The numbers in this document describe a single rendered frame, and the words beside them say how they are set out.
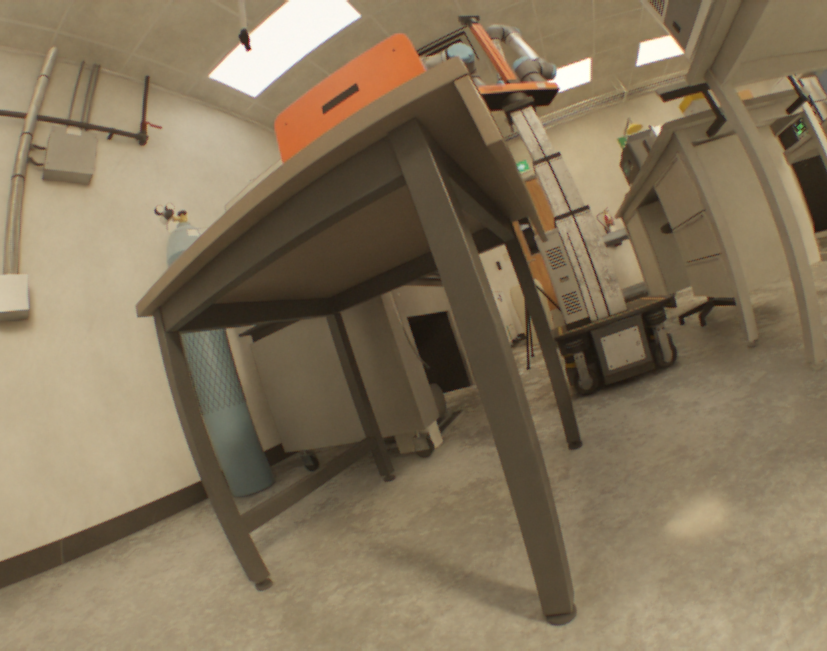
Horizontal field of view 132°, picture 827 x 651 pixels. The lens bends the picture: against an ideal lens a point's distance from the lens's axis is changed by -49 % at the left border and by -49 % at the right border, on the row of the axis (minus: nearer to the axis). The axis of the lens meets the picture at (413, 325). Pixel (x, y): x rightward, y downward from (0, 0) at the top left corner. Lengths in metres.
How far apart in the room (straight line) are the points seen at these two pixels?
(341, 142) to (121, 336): 1.70
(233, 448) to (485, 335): 1.50
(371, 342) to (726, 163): 1.63
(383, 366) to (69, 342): 1.47
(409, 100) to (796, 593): 0.74
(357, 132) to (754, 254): 1.53
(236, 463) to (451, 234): 1.54
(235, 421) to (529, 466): 1.48
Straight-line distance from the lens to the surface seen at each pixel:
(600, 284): 1.60
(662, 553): 0.64
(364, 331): 1.34
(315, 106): 0.97
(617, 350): 1.49
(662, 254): 2.63
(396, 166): 0.43
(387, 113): 0.42
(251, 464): 1.75
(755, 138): 1.15
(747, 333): 1.55
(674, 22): 1.20
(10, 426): 1.83
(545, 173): 1.70
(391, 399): 1.34
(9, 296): 1.82
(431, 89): 0.41
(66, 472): 1.83
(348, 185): 0.46
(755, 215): 1.71
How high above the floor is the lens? 0.43
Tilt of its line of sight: 3 degrees up
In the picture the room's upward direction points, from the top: 18 degrees counter-clockwise
